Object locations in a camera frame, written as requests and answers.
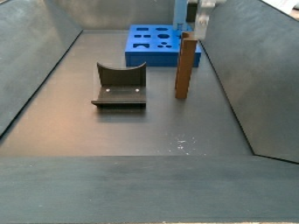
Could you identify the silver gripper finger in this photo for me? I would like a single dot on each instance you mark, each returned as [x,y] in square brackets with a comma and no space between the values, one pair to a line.
[206,7]

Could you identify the brown arch-profile block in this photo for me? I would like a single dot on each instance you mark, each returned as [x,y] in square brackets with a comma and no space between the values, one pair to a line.
[185,64]

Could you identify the blue shape-sorting board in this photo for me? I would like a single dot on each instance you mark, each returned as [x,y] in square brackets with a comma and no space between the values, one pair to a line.
[153,44]

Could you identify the light blue oblong peg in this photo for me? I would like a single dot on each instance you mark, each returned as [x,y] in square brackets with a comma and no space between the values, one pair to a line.
[179,23]

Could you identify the dark grey curved holder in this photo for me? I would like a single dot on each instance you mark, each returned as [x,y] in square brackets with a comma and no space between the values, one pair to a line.
[122,86]

